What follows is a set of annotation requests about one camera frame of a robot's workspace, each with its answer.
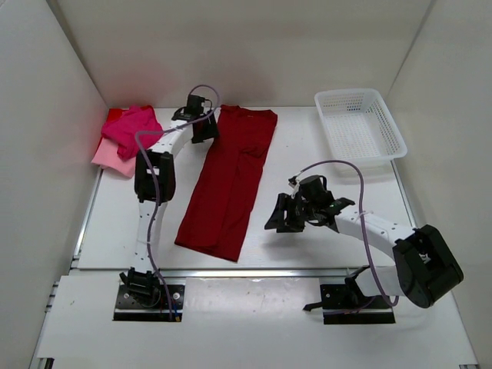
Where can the bright red folded t shirt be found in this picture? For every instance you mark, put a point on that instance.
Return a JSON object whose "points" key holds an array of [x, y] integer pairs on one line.
{"points": [[134, 113]]}

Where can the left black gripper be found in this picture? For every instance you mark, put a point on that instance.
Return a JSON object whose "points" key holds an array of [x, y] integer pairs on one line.
{"points": [[212, 132]]}

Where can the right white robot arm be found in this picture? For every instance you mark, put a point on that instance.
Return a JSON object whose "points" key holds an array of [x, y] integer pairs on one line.
{"points": [[424, 267]]}

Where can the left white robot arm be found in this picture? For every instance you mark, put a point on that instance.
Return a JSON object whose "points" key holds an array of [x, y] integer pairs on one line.
{"points": [[155, 185]]}

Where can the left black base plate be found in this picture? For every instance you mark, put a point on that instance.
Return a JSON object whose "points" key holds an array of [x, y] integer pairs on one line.
{"points": [[129, 306]]}

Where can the aluminium rail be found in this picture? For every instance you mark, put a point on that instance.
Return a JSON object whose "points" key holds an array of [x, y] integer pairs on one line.
{"points": [[259, 273]]}

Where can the white plastic mesh basket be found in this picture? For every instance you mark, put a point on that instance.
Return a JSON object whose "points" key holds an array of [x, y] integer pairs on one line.
{"points": [[360, 128]]}

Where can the light pink folded t shirt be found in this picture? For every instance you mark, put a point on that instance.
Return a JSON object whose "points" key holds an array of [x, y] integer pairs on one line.
{"points": [[106, 157]]}

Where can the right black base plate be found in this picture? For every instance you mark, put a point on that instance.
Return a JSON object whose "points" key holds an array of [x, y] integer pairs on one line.
{"points": [[342, 302]]}

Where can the magenta folded t shirt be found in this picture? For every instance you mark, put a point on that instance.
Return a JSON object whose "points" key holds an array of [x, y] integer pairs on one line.
{"points": [[123, 133]]}

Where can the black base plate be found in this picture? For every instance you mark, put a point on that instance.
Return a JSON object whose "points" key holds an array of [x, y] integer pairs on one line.
{"points": [[129, 306], [342, 302]]}

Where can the dark red t shirt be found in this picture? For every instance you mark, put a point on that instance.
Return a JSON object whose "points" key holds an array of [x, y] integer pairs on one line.
{"points": [[216, 220]]}

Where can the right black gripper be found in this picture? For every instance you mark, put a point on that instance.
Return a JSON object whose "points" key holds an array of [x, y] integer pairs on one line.
{"points": [[277, 222]]}

